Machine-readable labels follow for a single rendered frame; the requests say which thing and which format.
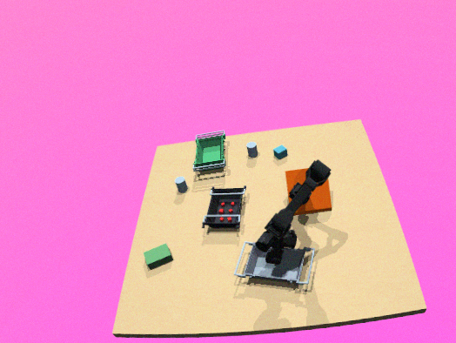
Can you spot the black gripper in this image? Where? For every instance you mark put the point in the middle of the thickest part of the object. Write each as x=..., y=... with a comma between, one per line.
x=274, y=256

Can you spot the small green block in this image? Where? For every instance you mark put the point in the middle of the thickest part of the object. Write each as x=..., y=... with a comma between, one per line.
x=157, y=256

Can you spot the grey cylinder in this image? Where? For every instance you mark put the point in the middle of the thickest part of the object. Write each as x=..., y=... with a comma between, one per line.
x=252, y=149
x=180, y=184

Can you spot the small blue cube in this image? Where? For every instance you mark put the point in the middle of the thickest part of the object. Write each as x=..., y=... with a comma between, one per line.
x=280, y=151

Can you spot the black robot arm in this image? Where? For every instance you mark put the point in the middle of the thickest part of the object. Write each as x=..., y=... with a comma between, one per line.
x=300, y=194

